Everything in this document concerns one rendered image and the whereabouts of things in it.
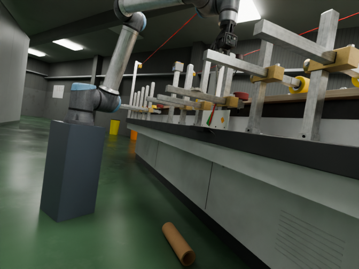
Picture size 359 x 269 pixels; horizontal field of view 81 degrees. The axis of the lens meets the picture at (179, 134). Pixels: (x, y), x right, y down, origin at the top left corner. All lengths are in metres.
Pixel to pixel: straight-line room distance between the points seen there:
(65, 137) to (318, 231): 1.34
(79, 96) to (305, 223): 1.38
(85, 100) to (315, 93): 1.24
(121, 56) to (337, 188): 1.37
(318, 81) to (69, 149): 1.28
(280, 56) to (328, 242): 5.49
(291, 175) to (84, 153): 1.17
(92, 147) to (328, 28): 1.33
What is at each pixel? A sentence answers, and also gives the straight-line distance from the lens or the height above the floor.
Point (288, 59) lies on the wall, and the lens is 6.12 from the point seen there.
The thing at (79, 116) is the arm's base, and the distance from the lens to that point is 1.48.
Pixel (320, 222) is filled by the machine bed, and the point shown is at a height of 0.40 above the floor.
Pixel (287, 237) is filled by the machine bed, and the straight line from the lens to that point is 1.11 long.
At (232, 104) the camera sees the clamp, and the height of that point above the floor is 0.83.
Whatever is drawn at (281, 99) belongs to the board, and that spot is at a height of 0.88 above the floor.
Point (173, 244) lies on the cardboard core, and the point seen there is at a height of 0.05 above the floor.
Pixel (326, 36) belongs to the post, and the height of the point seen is 1.02.
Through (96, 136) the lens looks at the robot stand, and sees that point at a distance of 1.50.
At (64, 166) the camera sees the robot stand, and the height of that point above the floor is 0.34.
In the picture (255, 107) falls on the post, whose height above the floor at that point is 0.81.
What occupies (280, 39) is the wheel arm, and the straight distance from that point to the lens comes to 0.62.
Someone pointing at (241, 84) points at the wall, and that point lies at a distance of 6.23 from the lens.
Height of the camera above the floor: 0.68
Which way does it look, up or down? 2 degrees down
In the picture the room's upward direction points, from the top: 9 degrees clockwise
